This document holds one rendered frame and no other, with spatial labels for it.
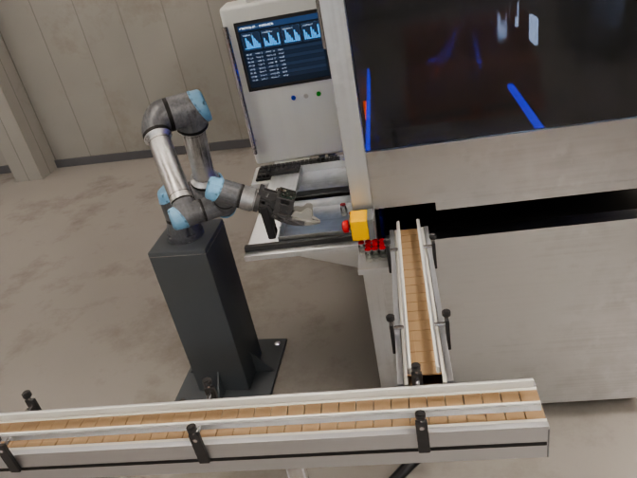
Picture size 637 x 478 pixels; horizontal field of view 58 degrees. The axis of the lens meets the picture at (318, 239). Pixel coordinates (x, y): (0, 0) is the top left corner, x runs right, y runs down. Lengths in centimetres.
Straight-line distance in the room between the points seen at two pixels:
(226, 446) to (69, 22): 493
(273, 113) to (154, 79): 292
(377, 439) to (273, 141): 190
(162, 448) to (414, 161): 105
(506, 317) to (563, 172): 56
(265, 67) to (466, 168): 127
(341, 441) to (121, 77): 487
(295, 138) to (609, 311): 158
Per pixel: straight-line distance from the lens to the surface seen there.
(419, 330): 148
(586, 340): 228
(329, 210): 218
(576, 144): 186
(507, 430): 126
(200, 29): 536
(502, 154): 181
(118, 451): 143
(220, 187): 178
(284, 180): 250
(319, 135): 285
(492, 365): 229
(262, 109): 283
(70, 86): 606
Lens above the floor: 189
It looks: 30 degrees down
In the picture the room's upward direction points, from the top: 11 degrees counter-clockwise
